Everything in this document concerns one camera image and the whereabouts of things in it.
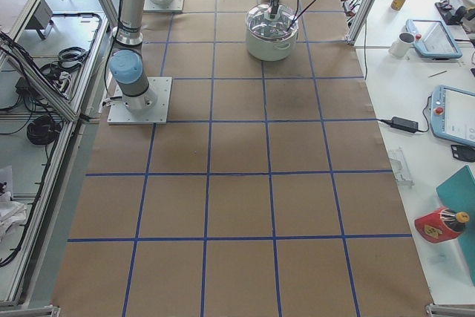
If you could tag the glass pot lid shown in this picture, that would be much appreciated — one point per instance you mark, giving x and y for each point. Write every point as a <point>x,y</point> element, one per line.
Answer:
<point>282,27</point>

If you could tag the teal folder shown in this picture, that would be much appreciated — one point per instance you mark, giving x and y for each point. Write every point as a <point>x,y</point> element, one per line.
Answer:
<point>457,193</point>

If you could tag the small black power brick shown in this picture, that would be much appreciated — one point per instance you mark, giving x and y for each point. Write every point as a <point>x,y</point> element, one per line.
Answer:
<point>404,125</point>

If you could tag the near teach pendant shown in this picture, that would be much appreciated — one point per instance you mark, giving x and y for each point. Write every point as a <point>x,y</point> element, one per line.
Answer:
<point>452,114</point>

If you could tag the yellow drink can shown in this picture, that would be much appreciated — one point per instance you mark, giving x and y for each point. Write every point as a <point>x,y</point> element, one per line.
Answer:
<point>397,4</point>

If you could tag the clear plastic holder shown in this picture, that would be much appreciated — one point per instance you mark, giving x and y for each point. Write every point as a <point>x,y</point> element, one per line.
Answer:
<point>399,167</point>

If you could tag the white mug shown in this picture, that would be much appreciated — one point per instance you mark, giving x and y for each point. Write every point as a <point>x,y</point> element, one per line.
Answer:
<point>402,44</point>

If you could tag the teach pendant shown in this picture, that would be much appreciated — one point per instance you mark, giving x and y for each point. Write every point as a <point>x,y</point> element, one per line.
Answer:
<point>433,39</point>
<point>452,114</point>

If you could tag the far teach pendant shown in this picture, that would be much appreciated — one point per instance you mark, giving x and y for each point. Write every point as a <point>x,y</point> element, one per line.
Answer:
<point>433,39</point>

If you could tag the white cooking pot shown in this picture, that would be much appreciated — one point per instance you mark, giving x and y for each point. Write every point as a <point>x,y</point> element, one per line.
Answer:
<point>270,51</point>

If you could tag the white crumpled cloth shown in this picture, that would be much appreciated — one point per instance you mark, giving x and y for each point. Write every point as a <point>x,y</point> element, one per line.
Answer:
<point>13,213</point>

